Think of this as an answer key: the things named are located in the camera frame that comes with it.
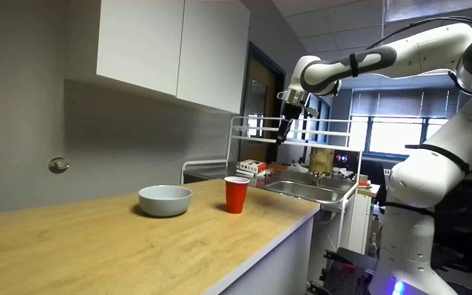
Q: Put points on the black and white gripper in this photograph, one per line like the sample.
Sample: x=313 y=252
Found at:
x=291 y=101

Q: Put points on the orange plastic cup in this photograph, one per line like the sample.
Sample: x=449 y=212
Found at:
x=236 y=196

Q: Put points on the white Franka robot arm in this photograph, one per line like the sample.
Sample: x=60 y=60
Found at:
x=426 y=52

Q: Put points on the grey ceramic bowl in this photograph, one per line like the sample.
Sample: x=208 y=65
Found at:
x=163 y=201

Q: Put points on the dark wooden door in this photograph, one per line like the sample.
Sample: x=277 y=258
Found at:
x=260 y=104

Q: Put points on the brown paper bag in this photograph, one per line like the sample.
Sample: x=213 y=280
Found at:
x=321 y=162

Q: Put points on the red and white box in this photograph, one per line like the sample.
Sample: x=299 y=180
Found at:
x=252 y=168

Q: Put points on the stainless steel sink unit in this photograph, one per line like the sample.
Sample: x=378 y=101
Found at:
x=303 y=191

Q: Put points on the window with blinds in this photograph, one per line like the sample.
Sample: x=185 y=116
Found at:
x=396 y=132

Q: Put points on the white base cabinet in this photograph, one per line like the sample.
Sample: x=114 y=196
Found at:
x=278 y=263

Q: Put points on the black and red clamp device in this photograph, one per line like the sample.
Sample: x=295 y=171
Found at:
x=345 y=271

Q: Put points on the black office chair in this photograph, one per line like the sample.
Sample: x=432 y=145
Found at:
x=465 y=224

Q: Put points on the white wall cabinet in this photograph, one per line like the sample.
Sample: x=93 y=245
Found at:
x=172 y=50

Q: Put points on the round metal wall knob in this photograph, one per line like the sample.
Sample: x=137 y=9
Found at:
x=57 y=165

